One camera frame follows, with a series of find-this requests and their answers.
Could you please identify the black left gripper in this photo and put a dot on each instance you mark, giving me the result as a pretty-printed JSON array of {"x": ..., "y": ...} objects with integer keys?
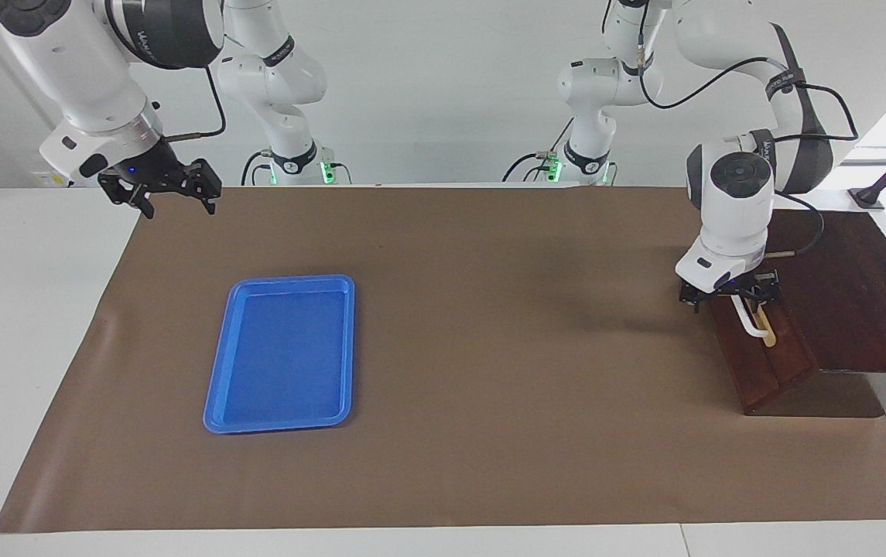
[{"x": 744, "y": 286}]

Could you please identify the white wall power socket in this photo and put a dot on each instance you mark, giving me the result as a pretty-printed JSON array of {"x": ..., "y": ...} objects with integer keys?
[{"x": 52, "y": 179}]

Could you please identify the blue plastic tray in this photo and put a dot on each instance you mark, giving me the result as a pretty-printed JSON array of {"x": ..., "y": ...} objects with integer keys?
[{"x": 284, "y": 356}]

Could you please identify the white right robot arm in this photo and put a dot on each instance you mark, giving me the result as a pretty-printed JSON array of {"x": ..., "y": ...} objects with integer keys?
[{"x": 79, "y": 70}]

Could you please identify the brown paper table mat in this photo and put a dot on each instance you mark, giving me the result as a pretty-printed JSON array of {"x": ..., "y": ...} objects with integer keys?
[{"x": 473, "y": 387}]

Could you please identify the dark wooden cabinet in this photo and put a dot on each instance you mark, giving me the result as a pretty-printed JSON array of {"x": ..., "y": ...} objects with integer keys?
[{"x": 853, "y": 294}]

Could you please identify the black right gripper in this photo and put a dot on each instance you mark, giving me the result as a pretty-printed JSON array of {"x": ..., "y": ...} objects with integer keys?
[{"x": 160, "y": 174}]

